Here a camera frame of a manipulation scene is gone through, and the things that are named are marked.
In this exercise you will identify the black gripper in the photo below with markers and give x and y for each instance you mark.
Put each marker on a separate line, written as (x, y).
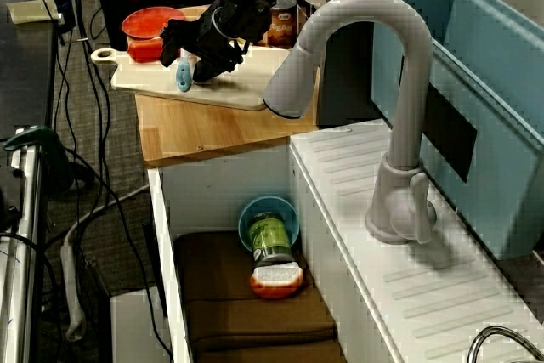
(238, 18)

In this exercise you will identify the red toy sausage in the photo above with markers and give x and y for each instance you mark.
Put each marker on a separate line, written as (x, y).
(142, 50)

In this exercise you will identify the light wooden cutting board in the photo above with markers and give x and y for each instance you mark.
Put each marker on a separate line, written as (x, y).
(229, 86)

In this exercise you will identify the red plate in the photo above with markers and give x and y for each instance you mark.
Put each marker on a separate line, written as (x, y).
(144, 23)

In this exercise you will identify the wooden countertop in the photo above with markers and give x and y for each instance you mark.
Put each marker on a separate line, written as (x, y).
(204, 129)

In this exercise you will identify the orange bean can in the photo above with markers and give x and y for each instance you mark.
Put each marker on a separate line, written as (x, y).
(282, 27)

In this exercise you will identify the pale yellow paper note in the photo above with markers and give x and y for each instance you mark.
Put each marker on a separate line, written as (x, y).
(30, 10)

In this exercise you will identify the blue bowl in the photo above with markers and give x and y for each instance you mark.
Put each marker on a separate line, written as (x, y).
(272, 203)

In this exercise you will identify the green clamp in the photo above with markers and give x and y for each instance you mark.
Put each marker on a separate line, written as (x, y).
(47, 146)

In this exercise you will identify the dark desk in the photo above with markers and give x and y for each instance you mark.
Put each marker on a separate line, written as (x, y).
(21, 82)

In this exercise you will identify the green labelled can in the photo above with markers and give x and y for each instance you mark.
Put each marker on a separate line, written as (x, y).
(268, 235)

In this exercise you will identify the grey toy faucet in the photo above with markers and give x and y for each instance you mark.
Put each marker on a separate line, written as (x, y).
(399, 133)

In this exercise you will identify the white power strip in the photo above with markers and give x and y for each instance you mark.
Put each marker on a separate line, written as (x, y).
(70, 286)

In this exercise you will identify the brown folded cloth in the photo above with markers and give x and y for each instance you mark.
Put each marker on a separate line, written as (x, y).
(238, 316)

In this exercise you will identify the white cabinet box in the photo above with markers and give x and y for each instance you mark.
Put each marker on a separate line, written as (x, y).
(136, 329)

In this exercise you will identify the teal plastic bin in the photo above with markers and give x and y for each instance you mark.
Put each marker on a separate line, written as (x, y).
(489, 61)

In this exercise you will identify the white toy sink unit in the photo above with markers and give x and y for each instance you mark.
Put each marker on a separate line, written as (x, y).
(425, 295)

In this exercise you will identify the black upright post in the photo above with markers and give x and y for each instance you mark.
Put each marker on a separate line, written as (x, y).
(348, 82)

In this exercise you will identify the silver aluminium frame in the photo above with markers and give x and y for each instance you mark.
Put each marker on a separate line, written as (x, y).
(21, 252)

